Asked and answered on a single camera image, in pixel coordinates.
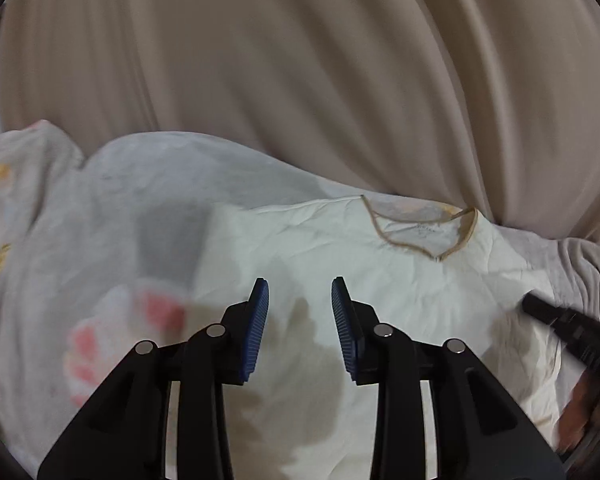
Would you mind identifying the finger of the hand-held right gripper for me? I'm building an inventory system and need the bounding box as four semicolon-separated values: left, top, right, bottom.
522;292;600;377

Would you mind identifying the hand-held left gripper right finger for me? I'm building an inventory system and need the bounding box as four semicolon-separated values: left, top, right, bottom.
331;276;566;480

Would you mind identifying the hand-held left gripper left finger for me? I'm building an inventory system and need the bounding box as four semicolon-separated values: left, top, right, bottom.
37;277;271;480

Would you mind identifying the white quilted jacket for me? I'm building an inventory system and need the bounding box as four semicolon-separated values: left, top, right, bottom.
192;195;588;480

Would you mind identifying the grey fleece cloth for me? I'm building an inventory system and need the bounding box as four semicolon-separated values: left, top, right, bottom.
522;234;600;322

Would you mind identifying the floral fleece blanket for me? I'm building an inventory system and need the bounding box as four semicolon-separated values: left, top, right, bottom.
0;120;568;480

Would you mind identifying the beige curtain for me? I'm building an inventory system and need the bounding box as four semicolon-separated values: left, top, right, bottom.
0;0;600;242

